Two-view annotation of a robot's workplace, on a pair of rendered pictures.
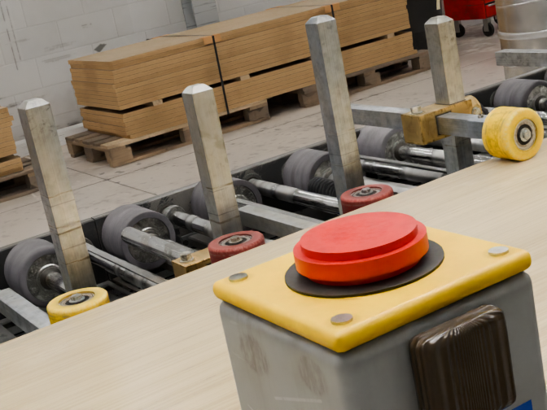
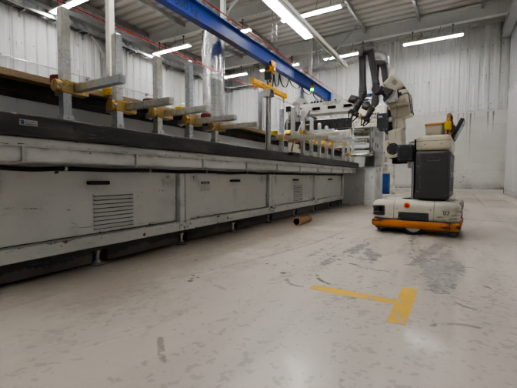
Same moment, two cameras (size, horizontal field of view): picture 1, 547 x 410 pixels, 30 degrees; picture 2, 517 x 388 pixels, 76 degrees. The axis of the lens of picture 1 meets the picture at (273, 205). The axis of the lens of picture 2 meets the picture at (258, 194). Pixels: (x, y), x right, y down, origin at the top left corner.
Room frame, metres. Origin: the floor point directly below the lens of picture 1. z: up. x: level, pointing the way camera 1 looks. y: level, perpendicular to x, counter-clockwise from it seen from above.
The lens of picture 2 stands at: (-2.16, 1.54, 0.47)
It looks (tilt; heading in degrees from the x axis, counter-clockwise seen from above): 3 degrees down; 329
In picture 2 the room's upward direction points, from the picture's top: straight up
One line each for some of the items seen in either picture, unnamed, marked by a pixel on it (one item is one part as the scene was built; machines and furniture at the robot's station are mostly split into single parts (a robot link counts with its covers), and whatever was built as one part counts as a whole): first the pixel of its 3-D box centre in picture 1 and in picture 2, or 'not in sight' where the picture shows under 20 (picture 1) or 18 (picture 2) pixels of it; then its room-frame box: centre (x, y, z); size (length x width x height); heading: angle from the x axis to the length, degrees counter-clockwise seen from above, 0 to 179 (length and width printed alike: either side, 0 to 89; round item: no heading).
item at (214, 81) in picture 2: not in sight; (215, 114); (-0.07, 0.63, 0.89); 0.04 x 0.04 x 0.48; 29
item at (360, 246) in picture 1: (362, 258); not in sight; (0.29, -0.02, 1.22); 0.04 x 0.04 x 0.02
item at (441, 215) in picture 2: not in sight; (418, 212); (-0.35, -1.22, 0.16); 0.67 x 0.64 x 0.25; 26
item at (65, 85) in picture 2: not in sight; (70, 88); (-0.53, 1.49, 0.84); 0.14 x 0.06 x 0.05; 119
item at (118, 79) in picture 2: not in sight; (88, 87); (-0.61, 1.43, 0.84); 0.43 x 0.03 x 0.04; 29
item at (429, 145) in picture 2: not in sight; (431, 164); (-0.43, -1.26, 0.59); 0.55 x 0.34 x 0.83; 116
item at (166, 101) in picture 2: not in sight; (138, 105); (-0.49, 1.21, 0.80); 0.43 x 0.03 x 0.04; 29
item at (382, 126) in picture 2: not in sight; (386, 121); (-0.08, -1.10, 0.99); 0.28 x 0.16 x 0.22; 116
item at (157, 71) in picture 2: not in sight; (157, 101); (-0.30, 1.07, 0.88); 0.04 x 0.04 x 0.48; 29
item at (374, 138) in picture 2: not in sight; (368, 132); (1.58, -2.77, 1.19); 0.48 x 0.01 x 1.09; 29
